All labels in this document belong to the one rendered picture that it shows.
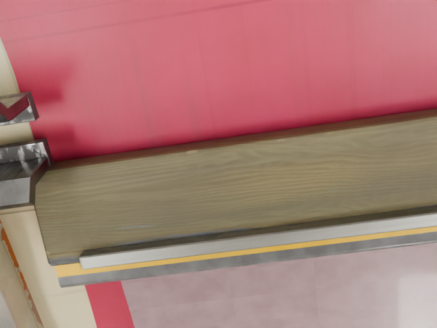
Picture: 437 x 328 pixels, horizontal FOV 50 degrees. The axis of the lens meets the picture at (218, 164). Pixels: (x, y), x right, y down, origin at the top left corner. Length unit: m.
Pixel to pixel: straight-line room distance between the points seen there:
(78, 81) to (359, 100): 0.21
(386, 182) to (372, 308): 0.15
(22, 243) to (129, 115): 0.15
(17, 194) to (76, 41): 0.11
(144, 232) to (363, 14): 0.22
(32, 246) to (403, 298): 0.33
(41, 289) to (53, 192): 0.13
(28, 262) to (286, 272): 0.22
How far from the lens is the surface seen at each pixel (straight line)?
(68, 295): 0.46
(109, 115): 0.36
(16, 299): 0.45
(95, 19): 0.35
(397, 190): 0.35
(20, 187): 0.33
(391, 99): 0.37
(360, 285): 0.45
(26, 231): 0.43
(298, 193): 0.34
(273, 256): 0.37
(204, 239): 0.34
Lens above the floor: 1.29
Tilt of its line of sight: 65 degrees down
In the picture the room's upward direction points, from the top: 179 degrees counter-clockwise
